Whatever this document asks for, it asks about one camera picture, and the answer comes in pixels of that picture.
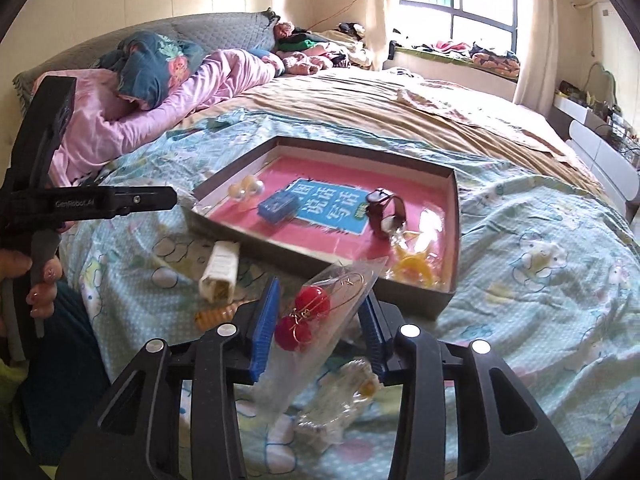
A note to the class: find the small blue box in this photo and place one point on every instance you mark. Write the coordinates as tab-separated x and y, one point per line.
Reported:
277	205

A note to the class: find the pink quilt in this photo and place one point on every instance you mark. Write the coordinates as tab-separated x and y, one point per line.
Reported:
125	125

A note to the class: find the cartoon cat printed bed sheet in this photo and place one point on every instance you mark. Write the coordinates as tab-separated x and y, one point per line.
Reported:
525	285

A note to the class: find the cream curtain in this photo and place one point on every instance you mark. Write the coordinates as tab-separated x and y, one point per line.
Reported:
380	10
535	30

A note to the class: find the cardboard tray with pink bottom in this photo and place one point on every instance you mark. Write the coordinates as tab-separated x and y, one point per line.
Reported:
325	245

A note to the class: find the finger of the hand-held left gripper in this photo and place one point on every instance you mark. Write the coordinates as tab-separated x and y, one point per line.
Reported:
145	199

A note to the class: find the large white hair claw clip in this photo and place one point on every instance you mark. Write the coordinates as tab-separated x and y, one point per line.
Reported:
220	270

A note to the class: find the vanity mirror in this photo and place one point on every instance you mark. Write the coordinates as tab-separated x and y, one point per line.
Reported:
600	82

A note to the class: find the bagged pearl earrings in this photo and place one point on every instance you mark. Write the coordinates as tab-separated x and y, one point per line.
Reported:
247	187

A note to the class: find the grey quilted headboard cushion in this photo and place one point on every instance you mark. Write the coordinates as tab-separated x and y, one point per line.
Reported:
100	35

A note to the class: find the bagged yellow earrings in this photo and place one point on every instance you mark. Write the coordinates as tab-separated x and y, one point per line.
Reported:
415	265

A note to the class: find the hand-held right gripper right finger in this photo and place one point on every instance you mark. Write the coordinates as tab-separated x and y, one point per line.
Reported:
372	335

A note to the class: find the bagged white beaded accessory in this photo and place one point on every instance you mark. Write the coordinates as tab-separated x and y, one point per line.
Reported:
340	400

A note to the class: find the tan blanket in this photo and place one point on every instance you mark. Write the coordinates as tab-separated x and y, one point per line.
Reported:
400	110

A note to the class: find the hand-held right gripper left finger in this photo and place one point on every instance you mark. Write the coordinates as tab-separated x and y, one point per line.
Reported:
265	325

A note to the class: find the white grey vanity cabinet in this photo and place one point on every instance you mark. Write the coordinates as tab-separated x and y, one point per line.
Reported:
600	155

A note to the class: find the person's left hand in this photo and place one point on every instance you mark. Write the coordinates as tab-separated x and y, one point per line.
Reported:
42	290

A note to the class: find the clothes pile on window seat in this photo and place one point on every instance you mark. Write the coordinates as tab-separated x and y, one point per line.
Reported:
475	55

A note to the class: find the bagged red ball earrings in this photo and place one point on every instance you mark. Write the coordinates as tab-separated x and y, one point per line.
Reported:
310	305

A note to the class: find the clothes pile on bed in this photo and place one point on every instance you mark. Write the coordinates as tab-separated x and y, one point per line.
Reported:
320	45

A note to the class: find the yellow-green fleece cloth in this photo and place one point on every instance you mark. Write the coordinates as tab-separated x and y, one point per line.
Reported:
10	380

